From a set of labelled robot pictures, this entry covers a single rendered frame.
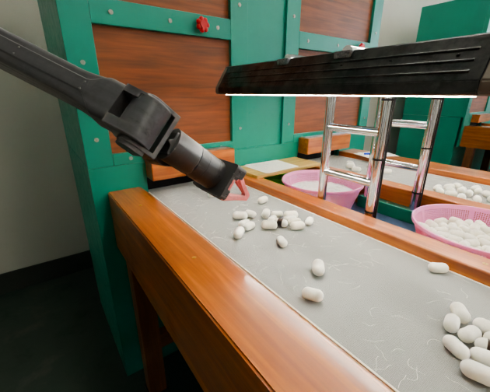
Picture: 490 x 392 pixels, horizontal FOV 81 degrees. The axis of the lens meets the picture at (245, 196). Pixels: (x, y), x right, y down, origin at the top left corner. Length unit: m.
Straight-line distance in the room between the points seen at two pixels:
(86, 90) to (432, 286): 0.61
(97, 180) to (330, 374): 0.78
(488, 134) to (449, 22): 1.03
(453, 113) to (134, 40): 2.86
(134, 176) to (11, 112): 1.00
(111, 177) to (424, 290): 0.82
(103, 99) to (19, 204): 1.51
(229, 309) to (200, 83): 0.77
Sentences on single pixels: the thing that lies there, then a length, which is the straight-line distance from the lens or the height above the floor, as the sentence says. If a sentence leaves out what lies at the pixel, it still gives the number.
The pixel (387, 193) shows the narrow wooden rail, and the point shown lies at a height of 0.74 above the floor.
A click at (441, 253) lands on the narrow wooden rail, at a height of 0.76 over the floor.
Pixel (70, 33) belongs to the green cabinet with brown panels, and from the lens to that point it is 0.91.
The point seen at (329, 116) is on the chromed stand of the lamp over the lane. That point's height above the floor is 0.99.
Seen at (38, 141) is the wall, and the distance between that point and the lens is 1.85.
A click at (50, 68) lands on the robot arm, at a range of 0.51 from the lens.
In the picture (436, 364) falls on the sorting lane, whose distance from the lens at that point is 0.45.
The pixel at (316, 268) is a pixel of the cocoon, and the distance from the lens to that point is 0.52.
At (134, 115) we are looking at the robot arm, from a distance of 0.43.
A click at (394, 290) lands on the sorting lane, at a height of 0.74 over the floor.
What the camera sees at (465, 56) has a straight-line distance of 0.47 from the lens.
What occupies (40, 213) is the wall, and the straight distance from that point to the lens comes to 1.94.
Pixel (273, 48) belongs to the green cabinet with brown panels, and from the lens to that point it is 1.21.
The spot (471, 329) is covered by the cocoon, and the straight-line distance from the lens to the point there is 0.50.
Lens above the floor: 1.04
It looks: 20 degrees down
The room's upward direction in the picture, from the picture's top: straight up
